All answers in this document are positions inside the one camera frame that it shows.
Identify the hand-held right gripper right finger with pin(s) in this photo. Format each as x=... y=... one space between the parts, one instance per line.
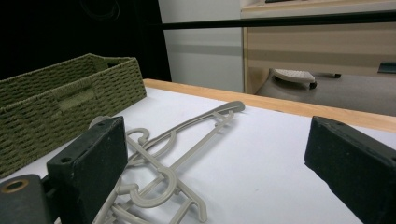
x=358 y=168

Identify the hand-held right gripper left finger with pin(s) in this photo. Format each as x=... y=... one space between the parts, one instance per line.
x=93 y=161

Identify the grey plastic clothes hanger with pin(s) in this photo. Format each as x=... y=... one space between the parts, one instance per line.
x=169 y=183
x=199 y=119

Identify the green woven basket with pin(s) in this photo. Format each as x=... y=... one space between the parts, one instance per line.
x=37 y=102

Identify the white table sheet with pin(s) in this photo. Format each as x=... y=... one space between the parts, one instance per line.
x=264 y=174

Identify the wooden table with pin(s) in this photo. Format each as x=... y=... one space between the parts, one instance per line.
x=280 y=105

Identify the light wooden desk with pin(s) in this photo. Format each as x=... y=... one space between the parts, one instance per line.
x=311 y=46

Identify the black curtain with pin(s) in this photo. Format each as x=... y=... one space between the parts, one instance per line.
x=46 y=31

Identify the white cabinet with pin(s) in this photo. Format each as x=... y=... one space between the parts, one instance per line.
x=202 y=68

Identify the black horizontal frame bar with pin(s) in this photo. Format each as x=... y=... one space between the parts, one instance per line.
x=280 y=21

